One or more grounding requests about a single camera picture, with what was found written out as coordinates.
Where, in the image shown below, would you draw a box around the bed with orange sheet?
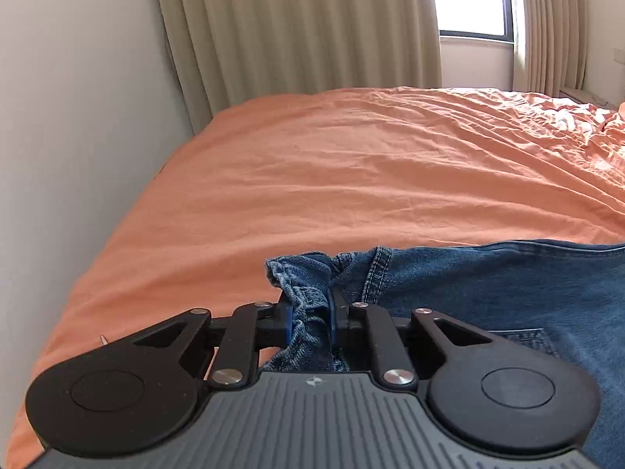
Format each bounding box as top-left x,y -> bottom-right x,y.
14,86 -> 625,466

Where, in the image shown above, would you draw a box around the dark framed window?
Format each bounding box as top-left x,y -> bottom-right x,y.
429,0 -> 518,43

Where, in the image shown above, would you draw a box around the crumpled orange blanket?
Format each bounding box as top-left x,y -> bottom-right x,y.
561,100 -> 625,167

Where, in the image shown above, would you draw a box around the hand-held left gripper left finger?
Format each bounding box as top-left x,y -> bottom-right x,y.
128,299 -> 295,390

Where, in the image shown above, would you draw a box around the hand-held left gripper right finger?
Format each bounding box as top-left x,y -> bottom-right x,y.
327,291 -> 495,388

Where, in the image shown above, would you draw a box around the blue denim pants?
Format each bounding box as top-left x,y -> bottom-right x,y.
264,239 -> 625,469

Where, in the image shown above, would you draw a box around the wide beige curtain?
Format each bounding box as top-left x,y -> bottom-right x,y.
148,0 -> 443,136

